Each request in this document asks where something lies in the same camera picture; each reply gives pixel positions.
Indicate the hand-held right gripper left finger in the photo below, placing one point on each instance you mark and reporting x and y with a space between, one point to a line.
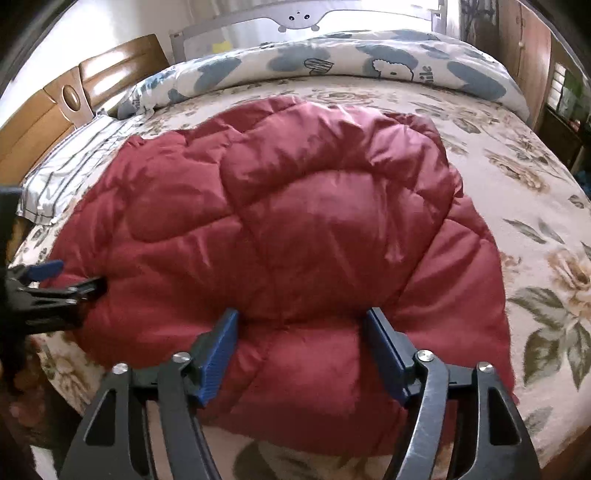
217 357

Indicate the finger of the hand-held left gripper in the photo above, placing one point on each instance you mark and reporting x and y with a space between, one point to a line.
44 269
69 300

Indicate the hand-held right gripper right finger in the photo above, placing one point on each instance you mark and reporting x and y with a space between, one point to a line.
387 357

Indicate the red quilted down jacket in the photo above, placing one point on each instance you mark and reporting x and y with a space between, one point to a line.
295 217

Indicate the striped white pillow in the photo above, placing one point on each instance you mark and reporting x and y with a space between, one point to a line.
69 166

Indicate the wooden headboard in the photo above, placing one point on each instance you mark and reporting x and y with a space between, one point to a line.
60 101

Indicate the floral beige blanket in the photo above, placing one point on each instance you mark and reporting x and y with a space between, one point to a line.
531 194

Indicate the blue and white printed duvet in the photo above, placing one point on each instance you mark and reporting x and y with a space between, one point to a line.
351 60

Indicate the dark cluttered shelf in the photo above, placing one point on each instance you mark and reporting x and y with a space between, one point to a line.
565 110

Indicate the wooden wardrobe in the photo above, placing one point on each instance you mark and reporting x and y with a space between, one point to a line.
526 55

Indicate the grey bed guard rail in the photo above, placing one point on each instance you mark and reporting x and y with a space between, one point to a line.
304 18

